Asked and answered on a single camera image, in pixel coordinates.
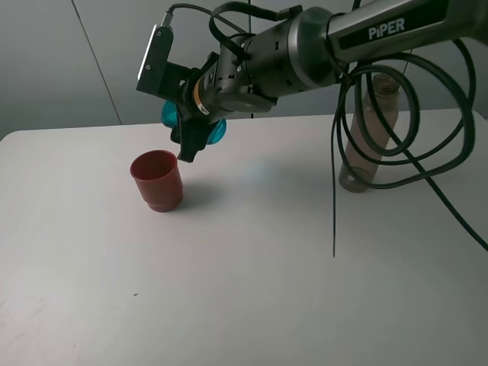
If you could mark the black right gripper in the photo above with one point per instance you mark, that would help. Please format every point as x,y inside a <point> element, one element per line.
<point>219,88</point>

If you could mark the teal transparent plastic cup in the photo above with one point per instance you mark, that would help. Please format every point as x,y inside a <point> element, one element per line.
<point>171,119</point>

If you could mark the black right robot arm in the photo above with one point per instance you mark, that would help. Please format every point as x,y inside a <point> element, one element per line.
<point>266,55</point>

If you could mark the red plastic cup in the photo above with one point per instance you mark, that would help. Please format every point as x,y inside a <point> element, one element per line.
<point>158,179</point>

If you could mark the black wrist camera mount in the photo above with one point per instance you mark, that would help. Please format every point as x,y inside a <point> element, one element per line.
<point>157,76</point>

